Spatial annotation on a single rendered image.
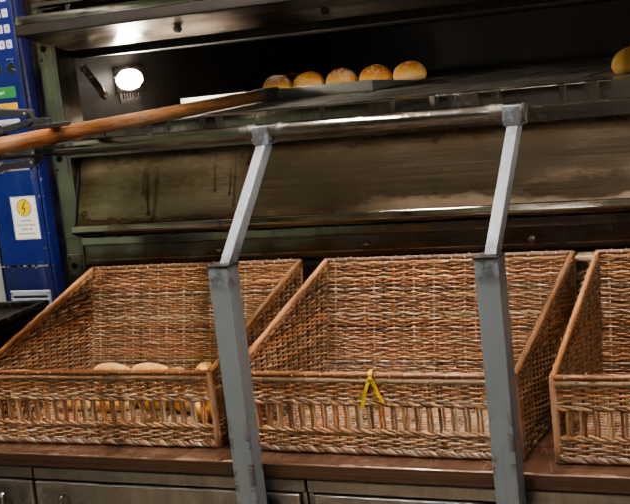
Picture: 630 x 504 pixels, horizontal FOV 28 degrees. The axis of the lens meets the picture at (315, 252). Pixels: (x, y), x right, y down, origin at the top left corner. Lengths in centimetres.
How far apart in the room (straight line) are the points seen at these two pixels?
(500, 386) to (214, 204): 103
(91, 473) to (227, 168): 77
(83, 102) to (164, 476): 106
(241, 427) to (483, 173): 76
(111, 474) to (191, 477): 18
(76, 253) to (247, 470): 99
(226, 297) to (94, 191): 91
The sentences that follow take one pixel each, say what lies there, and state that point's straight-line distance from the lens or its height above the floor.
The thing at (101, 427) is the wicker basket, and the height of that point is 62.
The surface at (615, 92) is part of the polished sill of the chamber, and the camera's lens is 251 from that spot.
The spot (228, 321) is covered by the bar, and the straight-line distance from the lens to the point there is 219.
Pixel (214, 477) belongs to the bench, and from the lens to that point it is 237.
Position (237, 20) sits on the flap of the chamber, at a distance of 272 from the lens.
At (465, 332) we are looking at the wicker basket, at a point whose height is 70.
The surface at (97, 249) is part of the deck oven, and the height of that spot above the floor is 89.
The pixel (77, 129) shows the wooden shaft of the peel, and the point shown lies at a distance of 245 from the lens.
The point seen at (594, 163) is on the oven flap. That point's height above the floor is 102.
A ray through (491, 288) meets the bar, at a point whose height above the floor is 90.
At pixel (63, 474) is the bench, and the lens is 255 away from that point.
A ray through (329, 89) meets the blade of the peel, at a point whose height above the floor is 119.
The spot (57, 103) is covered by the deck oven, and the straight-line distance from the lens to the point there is 304.
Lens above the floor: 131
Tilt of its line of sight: 9 degrees down
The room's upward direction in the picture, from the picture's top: 6 degrees counter-clockwise
